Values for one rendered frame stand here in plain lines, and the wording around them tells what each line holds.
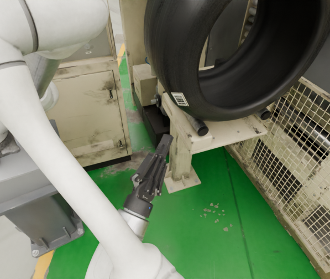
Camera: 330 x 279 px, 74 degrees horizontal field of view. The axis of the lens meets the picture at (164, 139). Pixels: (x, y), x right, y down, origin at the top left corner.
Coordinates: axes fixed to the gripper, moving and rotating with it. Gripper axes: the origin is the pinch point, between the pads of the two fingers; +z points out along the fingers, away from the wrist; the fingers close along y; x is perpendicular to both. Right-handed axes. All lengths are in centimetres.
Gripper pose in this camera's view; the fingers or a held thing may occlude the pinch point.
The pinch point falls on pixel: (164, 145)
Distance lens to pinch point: 64.6
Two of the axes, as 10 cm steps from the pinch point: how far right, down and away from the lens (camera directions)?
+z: 3.8, -8.6, 3.3
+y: 4.7, 4.9, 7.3
